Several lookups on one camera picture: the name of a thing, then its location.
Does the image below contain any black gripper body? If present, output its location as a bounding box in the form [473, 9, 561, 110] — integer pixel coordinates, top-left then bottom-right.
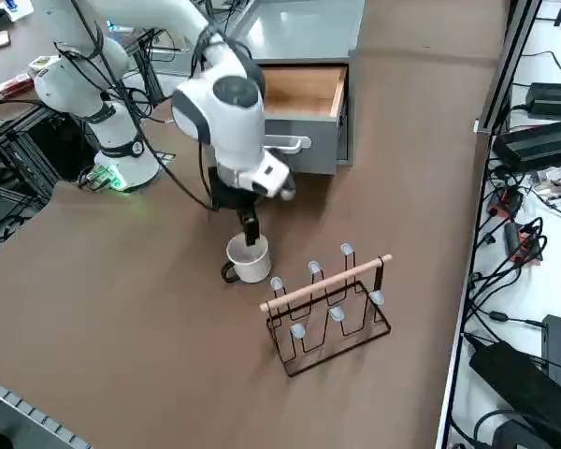
[209, 177, 264, 214]

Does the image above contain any white cup with black handle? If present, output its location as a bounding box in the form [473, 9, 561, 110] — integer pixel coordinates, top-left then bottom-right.
[220, 233, 274, 285]

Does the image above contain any gray drawer with white handle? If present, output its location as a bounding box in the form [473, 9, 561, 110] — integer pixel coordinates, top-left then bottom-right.
[256, 65, 351, 178]

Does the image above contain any gray drawer cabinet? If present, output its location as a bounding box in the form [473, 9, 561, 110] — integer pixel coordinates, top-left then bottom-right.
[236, 0, 367, 168]

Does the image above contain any small printed box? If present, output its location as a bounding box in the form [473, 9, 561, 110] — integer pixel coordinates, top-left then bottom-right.
[27, 54, 57, 72]

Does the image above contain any red black power strip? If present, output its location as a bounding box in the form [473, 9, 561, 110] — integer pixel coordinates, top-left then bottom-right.
[487, 183, 525, 219]

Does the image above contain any black red plug unit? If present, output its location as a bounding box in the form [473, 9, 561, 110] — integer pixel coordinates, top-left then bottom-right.
[503, 218, 549, 268]

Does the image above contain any large black box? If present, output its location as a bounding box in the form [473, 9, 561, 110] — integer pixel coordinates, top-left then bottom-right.
[468, 340, 561, 449]

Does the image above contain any black ribbed power adapter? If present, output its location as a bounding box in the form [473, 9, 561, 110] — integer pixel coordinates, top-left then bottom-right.
[492, 118, 561, 170]

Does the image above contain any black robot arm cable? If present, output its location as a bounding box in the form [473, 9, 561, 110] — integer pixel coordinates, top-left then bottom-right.
[53, 0, 219, 214]

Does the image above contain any black wire cup holder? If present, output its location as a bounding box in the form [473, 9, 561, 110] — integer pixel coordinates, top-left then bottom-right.
[259, 242, 395, 379]

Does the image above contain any gray ribbed edge rail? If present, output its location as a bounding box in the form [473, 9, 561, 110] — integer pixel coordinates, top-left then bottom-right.
[0, 372, 95, 449]

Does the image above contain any aluminium camera post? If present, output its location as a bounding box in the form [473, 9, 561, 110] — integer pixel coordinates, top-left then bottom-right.
[474, 0, 544, 137]

